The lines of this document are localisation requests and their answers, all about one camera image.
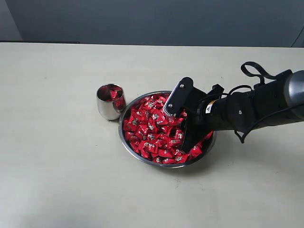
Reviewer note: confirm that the small steel cup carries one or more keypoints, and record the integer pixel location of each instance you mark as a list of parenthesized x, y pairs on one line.
[(110, 110)]

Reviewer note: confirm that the red candy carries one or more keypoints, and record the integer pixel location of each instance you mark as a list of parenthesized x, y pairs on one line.
[(132, 123), (148, 146), (195, 152), (115, 94), (165, 153)]

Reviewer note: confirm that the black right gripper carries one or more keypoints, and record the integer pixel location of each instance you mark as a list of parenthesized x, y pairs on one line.
[(210, 112)]

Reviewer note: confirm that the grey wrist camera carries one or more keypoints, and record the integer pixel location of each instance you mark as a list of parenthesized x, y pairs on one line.
[(178, 97)]

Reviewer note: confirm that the round steel bowl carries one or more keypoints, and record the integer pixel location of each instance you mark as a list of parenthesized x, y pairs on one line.
[(126, 112)]

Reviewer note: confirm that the red wrapped candy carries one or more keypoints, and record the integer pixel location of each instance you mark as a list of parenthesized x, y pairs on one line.
[(148, 146), (195, 152), (165, 153), (132, 123)]

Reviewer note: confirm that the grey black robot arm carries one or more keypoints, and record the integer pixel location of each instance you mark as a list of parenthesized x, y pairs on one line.
[(274, 100)]

